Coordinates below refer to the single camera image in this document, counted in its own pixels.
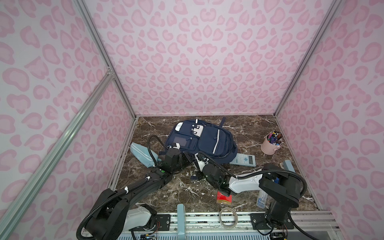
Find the red rectangular box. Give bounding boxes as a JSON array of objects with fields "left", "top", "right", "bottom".
[{"left": 217, "top": 192, "right": 233, "bottom": 205}]

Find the light blue pencil pouch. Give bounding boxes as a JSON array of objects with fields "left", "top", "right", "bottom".
[{"left": 130, "top": 143, "right": 155, "bottom": 168}]

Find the navy blue student backpack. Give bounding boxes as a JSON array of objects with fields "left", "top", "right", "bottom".
[{"left": 165, "top": 118, "right": 238, "bottom": 164}]

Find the clear plastic pen case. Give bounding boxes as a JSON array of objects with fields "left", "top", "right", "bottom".
[{"left": 257, "top": 190, "right": 268, "bottom": 209}]

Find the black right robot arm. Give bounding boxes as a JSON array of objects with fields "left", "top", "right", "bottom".
[{"left": 195, "top": 152, "right": 308, "bottom": 236}]

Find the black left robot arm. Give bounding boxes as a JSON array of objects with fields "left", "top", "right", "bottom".
[{"left": 76, "top": 135, "right": 196, "bottom": 240}]

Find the light blue calculator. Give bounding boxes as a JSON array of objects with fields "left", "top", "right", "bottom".
[{"left": 230, "top": 153, "right": 257, "bottom": 168}]

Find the clear tape roll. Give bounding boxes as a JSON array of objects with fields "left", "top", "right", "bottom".
[{"left": 219, "top": 207, "right": 239, "bottom": 229}]

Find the pink pen holder cup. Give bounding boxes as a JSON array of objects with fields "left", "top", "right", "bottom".
[{"left": 261, "top": 131, "right": 284, "bottom": 155}]

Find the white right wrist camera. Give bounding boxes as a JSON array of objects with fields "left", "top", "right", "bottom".
[{"left": 195, "top": 155, "right": 207, "bottom": 172}]

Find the teal ruler stand post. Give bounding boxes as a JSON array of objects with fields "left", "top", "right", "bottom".
[{"left": 177, "top": 204, "right": 187, "bottom": 240}]

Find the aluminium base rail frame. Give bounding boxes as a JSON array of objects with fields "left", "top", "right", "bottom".
[{"left": 149, "top": 211, "right": 344, "bottom": 240}]

